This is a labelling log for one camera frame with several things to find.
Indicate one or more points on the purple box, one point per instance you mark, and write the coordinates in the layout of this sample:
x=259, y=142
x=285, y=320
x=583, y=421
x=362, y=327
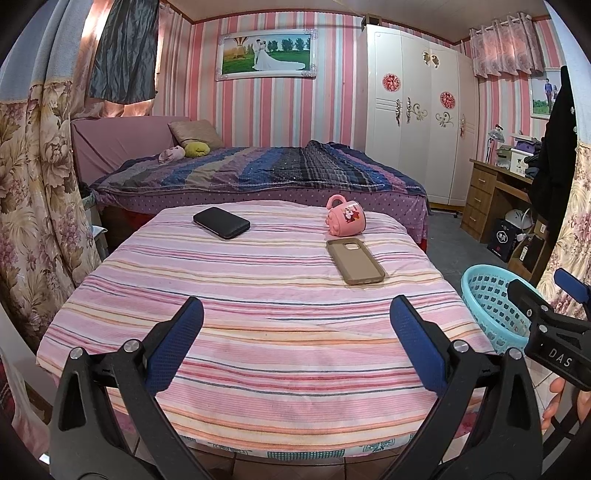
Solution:
x=526, y=144

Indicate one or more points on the framed wedding photo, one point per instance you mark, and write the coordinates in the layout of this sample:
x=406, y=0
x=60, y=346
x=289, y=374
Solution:
x=268, y=55

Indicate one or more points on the white wardrobe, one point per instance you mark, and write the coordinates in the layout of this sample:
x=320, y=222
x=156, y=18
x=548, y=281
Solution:
x=415, y=138

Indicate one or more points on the pink mug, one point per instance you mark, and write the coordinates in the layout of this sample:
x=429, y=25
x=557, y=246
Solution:
x=348, y=219

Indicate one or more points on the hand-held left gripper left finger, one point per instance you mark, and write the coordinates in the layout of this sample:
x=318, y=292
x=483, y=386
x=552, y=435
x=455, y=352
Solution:
x=178, y=341

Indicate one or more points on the person's right hand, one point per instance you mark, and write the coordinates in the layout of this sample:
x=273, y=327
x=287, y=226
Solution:
x=554, y=406

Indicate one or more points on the small framed photo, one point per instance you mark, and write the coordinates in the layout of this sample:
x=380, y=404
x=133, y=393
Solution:
x=542, y=94

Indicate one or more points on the floral beige curtain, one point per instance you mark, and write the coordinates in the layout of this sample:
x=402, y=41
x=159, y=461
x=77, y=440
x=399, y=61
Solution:
x=37, y=184
x=575, y=221

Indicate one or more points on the purple bed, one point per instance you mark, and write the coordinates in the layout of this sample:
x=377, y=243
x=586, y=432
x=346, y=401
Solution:
x=115, y=147

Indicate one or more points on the pink striped tablecloth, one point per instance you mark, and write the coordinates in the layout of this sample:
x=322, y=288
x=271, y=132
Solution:
x=268, y=332

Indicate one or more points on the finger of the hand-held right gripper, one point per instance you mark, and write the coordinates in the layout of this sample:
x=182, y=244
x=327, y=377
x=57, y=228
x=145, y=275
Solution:
x=570, y=282
x=521, y=295

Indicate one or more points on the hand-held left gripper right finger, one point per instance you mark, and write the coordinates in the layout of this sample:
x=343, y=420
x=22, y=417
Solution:
x=415, y=341

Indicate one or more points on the white box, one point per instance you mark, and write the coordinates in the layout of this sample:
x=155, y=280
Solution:
x=519, y=162

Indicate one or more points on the black coat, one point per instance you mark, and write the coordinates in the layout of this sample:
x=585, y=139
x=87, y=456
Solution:
x=554, y=161

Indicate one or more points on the white fan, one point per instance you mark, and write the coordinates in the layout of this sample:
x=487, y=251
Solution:
x=517, y=218

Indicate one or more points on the yellow plush toy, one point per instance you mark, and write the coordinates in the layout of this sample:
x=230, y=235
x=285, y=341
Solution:
x=197, y=149

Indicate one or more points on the teal plastic basket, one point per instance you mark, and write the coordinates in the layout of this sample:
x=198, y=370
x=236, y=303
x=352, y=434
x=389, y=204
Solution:
x=485, y=295

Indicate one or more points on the striped purple quilt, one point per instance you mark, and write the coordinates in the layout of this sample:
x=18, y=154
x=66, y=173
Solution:
x=277, y=168

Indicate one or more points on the desk lamp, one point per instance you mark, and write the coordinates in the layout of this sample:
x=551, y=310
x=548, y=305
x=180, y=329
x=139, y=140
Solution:
x=496, y=136

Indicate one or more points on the black phone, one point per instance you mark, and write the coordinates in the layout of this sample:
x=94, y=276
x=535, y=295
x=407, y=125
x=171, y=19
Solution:
x=221, y=222

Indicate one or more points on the beige pillow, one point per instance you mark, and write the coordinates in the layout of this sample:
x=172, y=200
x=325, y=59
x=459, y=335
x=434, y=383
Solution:
x=191, y=131

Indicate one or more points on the pink plush toy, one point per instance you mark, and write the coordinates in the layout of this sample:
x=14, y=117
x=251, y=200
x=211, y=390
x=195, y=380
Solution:
x=171, y=154

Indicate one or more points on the pink floral short curtain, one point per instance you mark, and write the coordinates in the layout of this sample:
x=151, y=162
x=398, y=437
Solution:
x=505, y=46

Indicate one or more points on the wooden desk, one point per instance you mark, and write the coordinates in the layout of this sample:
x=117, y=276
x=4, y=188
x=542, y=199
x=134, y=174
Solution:
x=480, y=194

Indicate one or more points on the brown cardboard box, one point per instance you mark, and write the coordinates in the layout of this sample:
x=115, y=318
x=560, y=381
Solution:
x=528, y=254

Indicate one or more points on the black bag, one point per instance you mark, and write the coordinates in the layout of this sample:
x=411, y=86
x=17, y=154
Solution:
x=503, y=240

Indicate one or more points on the beige phone case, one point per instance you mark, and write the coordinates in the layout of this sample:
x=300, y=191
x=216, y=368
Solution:
x=358, y=265

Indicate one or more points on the dark grey curtain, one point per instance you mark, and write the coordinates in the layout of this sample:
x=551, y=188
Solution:
x=124, y=50

